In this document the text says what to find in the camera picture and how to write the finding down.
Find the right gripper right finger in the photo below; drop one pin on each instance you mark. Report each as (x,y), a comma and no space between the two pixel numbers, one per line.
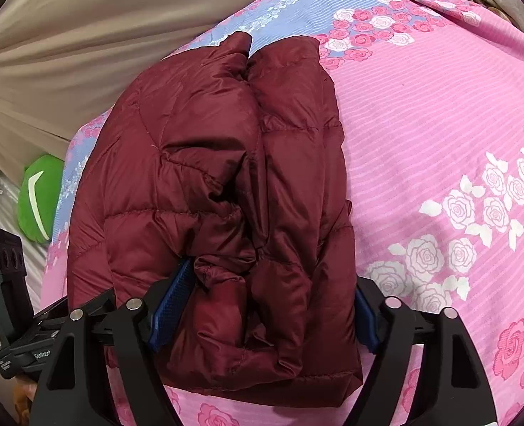
(452,387)

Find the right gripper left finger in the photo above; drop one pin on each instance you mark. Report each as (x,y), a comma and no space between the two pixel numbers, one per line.
(75,387)

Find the maroon puffer jacket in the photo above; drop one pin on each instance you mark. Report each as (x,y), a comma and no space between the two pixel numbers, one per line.
(232,158)

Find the green pillow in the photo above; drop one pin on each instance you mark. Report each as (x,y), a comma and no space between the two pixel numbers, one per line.
(38,197)

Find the pink floral bed sheet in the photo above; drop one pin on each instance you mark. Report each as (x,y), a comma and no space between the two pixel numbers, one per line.
(431,95)

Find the beige curtain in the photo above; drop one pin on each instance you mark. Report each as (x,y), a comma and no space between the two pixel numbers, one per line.
(63,62)

